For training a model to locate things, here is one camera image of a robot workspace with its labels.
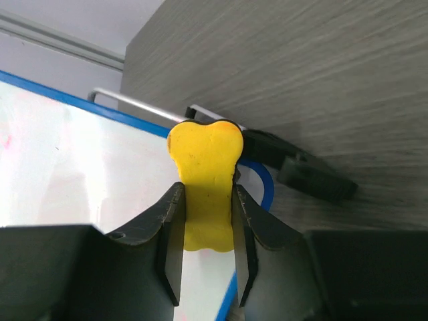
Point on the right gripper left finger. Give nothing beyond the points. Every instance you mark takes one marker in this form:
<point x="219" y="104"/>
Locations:
<point x="76" y="272"/>

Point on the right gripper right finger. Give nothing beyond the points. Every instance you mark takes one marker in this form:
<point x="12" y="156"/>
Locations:
<point x="283" y="274"/>

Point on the blue framed whiteboard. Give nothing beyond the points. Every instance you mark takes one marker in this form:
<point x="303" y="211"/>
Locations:
<point x="65" y="161"/>

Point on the yellow whiteboard eraser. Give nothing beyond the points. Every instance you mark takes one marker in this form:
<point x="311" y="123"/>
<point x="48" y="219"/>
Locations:
<point x="206" y="156"/>

